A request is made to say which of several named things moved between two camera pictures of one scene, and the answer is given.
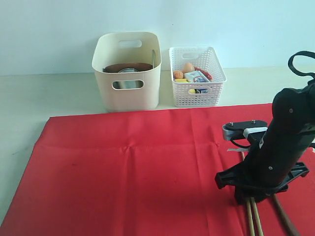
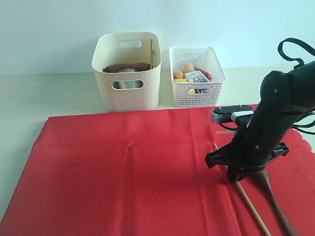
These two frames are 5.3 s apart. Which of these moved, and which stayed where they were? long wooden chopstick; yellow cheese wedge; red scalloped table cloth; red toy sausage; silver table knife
Moved: long wooden chopstick
Stayed: yellow cheese wedge; red toy sausage; red scalloped table cloth; silver table knife
